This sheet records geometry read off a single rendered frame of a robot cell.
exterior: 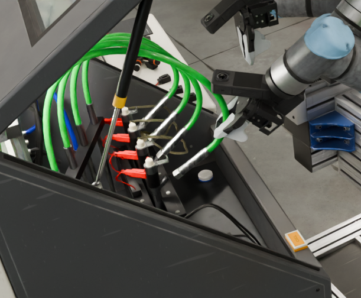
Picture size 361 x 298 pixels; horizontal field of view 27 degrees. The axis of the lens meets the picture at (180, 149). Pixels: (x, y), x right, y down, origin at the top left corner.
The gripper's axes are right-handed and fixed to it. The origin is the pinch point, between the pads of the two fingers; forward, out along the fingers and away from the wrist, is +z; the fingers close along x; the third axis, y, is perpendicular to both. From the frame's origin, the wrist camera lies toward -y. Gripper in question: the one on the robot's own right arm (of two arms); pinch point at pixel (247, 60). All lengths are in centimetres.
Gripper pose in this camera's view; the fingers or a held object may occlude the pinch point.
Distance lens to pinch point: 172.8
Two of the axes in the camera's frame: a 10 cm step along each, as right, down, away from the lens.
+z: 1.6, 8.1, 5.6
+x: -2.8, -5.1, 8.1
